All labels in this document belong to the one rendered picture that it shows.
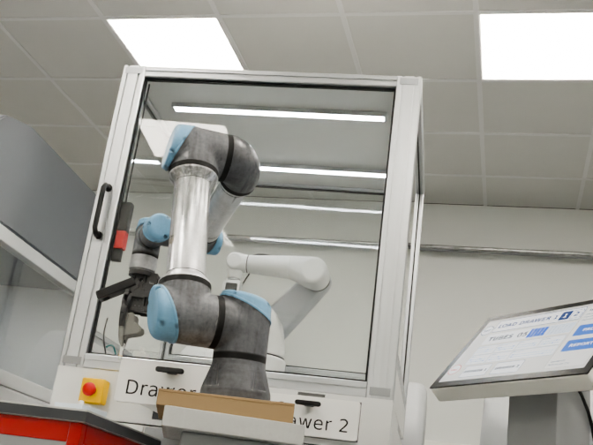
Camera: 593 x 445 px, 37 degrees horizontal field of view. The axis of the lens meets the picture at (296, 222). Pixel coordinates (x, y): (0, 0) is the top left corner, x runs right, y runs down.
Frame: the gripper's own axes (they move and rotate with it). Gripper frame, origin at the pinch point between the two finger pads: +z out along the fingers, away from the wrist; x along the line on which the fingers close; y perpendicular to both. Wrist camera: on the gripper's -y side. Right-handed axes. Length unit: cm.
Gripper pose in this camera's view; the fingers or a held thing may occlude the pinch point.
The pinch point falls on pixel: (120, 342)
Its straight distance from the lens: 244.9
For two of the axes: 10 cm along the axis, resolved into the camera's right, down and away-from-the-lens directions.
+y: 9.9, 1.0, -1.0
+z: -1.3, 9.4, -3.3
